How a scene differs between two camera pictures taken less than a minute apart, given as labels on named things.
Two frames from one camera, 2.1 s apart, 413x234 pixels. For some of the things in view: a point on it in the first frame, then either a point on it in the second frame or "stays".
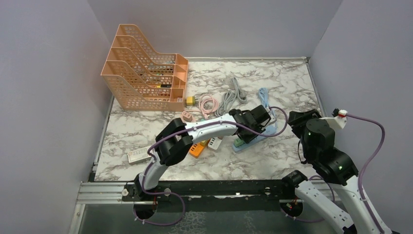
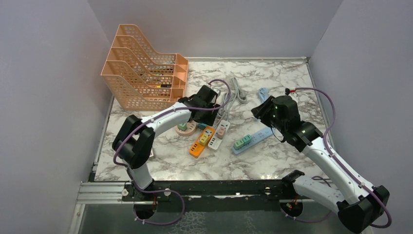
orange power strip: x=197 y=149 stays
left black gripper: x=246 y=140 to x=209 y=119
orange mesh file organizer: x=144 y=79 stays
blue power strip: x=269 y=131 stays
